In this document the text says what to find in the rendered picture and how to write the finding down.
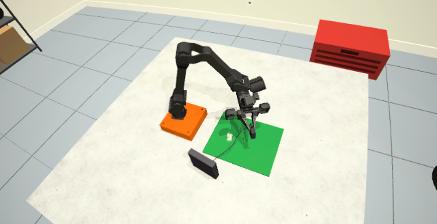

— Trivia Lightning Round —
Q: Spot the green circuit board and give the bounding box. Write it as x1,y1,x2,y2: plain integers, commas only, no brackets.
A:
203,111,284,177

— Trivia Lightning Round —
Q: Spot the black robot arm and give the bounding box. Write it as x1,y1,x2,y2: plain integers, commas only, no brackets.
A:
168,42,266,120

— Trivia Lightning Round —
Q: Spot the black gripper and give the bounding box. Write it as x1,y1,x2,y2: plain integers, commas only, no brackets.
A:
225,94,271,131

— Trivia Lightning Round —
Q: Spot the black cooling fan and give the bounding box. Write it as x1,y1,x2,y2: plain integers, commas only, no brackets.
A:
187,148,219,179

